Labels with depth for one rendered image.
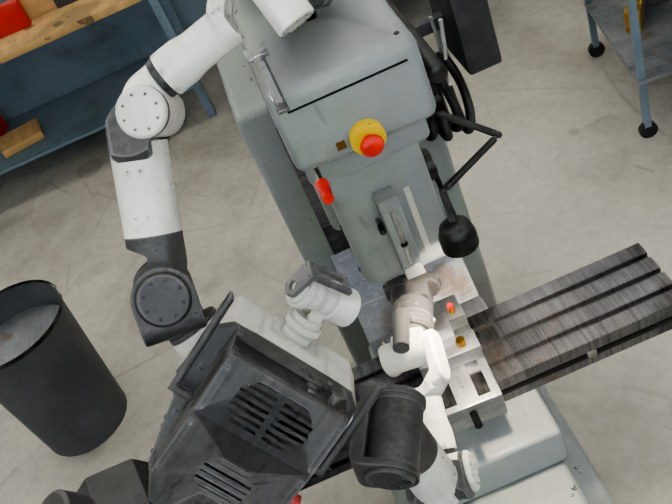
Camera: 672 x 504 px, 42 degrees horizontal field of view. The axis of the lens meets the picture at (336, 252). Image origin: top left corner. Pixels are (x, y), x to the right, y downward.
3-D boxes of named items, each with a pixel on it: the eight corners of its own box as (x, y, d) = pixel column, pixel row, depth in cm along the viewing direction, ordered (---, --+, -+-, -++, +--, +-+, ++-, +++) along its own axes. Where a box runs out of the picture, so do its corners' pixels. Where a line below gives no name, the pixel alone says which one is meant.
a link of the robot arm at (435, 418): (451, 396, 177) (478, 493, 171) (404, 410, 180) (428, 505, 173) (440, 390, 168) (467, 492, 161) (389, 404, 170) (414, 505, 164)
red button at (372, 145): (389, 153, 143) (381, 134, 140) (366, 163, 143) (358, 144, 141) (383, 143, 146) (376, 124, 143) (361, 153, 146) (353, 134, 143)
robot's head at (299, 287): (323, 327, 142) (355, 299, 139) (283, 312, 137) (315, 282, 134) (315, 298, 147) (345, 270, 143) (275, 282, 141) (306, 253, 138)
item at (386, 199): (426, 272, 179) (397, 195, 166) (408, 280, 179) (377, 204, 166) (420, 261, 182) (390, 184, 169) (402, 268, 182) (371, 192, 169)
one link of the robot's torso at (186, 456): (275, 608, 132) (409, 423, 125) (75, 498, 127) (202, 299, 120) (284, 504, 161) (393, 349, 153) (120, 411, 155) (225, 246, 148)
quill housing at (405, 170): (461, 255, 184) (420, 133, 164) (370, 295, 184) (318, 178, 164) (431, 205, 199) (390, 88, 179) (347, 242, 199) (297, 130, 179)
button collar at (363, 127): (391, 146, 146) (380, 117, 142) (358, 161, 146) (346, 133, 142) (387, 141, 147) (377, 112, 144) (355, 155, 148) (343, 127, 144)
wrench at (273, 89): (296, 108, 133) (294, 103, 133) (272, 119, 133) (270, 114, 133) (265, 45, 152) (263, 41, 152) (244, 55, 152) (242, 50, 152)
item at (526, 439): (571, 458, 208) (562, 429, 201) (436, 517, 209) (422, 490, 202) (491, 322, 247) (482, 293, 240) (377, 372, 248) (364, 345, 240)
